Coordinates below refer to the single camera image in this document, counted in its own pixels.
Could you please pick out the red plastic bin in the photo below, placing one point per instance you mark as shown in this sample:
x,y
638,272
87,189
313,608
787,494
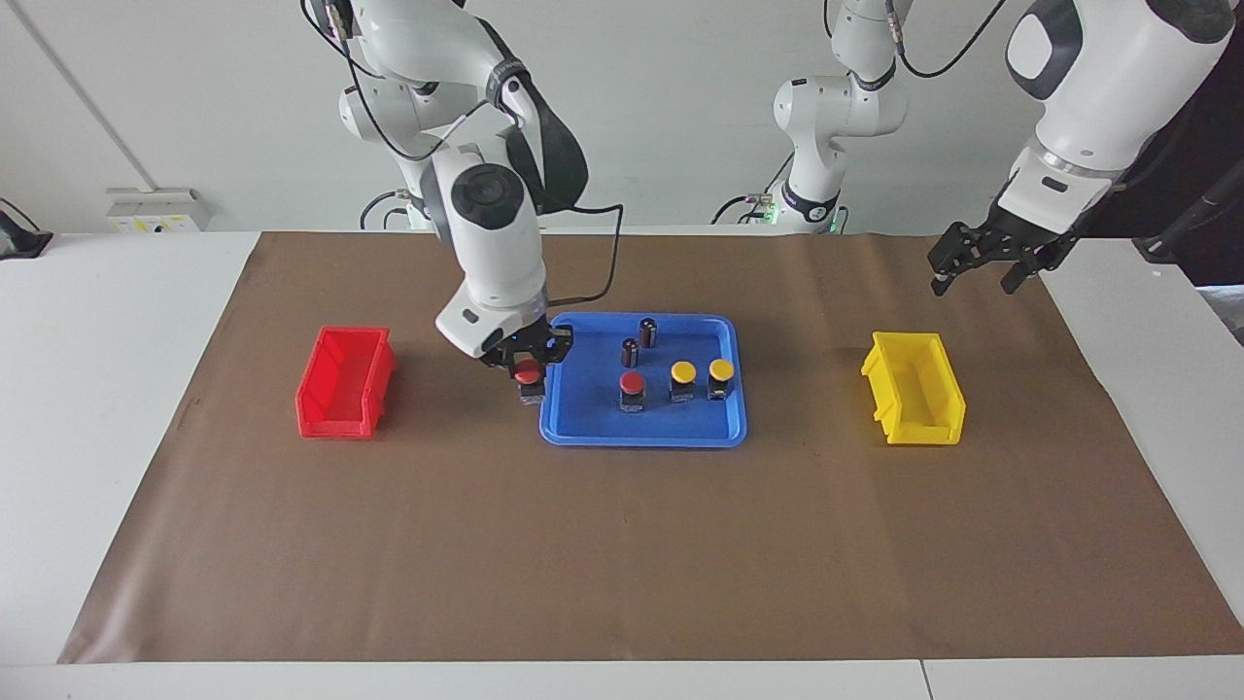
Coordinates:
x,y
335,423

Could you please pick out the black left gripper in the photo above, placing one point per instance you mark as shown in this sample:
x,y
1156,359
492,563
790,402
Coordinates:
x,y
1011,238

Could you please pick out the black backdrop panel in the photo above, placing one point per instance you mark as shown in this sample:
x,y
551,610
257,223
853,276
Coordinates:
x,y
1215,146

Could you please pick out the yellow push button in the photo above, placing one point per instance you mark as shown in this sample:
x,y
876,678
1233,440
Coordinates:
x,y
683,372
721,369

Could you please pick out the brown paper table mat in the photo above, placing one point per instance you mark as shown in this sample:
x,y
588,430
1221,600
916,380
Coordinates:
x,y
622,544

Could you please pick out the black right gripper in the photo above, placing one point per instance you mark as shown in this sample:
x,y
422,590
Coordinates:
x,y
530,340

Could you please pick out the black stand pole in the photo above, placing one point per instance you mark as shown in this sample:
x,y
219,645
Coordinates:
x,y
1166,243

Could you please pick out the blue plastic tray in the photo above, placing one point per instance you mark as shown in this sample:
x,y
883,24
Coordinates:
x,y
593,428

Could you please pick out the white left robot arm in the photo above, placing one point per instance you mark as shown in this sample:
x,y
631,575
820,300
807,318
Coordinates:
x,y
1108,87

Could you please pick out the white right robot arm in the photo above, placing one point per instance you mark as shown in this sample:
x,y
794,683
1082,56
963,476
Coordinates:
x,y
486,233

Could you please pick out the black cylindrical capacitor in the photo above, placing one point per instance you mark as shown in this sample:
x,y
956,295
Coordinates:
x,y
648,333
630,354

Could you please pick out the black device at table edge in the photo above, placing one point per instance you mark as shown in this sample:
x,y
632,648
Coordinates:
x,y
19,241

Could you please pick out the red push button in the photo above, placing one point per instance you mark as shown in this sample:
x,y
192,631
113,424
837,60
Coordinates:
x,y
528,374
633,383

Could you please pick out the yellow plastic bin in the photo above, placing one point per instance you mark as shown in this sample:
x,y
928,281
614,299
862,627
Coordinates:
x,y
923,433

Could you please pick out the white wall socket box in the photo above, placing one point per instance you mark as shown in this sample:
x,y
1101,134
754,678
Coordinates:
x,y
155,209

